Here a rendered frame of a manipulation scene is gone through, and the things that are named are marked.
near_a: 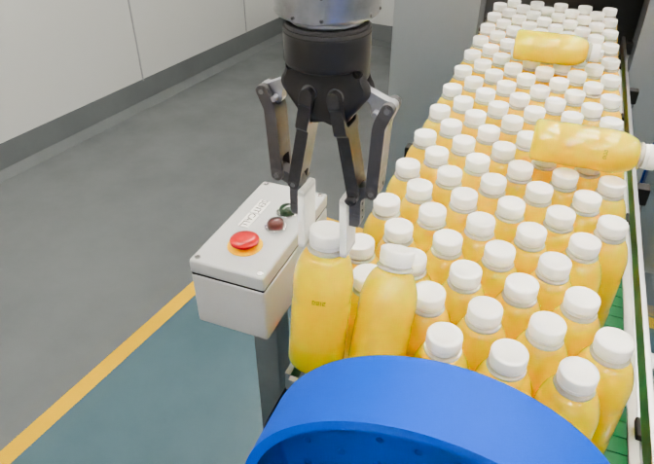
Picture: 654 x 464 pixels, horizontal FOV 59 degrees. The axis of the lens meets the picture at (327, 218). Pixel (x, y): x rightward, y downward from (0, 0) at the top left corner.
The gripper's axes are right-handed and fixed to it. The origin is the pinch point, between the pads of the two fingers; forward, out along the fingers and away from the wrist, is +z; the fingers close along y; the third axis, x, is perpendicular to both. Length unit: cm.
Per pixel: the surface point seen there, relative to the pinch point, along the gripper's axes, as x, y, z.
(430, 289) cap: 6.8, 10.4, 11.6
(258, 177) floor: 184, -113, 119
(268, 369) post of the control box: 6.9, -12.4, 35.2
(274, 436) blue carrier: -24.1, 5.8, 1.6
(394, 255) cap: 3.8, 6.5, 5.6
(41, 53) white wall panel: 180, -235, 68
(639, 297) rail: 28, 36, 22
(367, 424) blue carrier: -24.1, 12.4, -3.0
